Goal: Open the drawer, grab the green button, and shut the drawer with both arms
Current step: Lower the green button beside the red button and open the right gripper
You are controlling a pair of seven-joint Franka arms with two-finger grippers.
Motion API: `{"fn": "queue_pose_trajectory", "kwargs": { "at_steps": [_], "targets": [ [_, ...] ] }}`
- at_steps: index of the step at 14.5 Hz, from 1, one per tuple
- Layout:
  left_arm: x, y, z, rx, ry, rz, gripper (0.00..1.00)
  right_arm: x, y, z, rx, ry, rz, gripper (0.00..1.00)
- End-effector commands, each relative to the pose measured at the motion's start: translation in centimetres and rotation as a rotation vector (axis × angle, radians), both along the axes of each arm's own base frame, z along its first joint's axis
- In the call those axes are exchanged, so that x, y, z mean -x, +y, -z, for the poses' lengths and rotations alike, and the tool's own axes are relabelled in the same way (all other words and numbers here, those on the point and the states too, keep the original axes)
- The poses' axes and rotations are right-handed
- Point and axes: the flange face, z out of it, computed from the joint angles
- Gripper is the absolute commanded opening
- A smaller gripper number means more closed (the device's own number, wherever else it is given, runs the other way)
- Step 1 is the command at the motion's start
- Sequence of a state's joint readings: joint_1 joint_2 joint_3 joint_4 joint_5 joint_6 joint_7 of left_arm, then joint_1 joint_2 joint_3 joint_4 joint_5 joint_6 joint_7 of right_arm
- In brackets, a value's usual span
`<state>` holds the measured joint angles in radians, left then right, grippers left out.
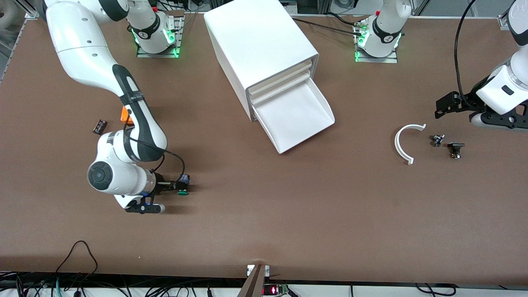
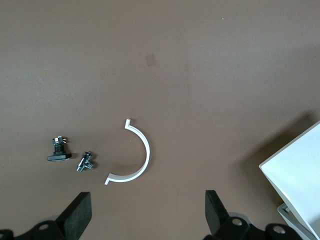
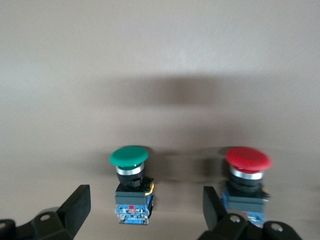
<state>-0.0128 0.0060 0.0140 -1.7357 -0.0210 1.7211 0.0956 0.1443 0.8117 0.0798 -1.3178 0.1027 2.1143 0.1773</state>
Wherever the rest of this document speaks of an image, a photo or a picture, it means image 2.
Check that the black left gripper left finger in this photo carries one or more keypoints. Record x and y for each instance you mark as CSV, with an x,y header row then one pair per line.
x,y
75,217

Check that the translucent tape patch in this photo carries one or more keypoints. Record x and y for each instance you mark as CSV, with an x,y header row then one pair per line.
x,y
151,60

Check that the small chrome valve fitting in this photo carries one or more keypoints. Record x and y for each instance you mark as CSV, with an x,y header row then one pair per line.
x,y
83,162

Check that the black flat-cap switch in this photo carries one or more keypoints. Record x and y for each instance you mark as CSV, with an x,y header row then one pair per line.
x,y
57,158

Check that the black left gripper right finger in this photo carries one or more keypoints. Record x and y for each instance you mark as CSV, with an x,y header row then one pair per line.
x,y
217,217

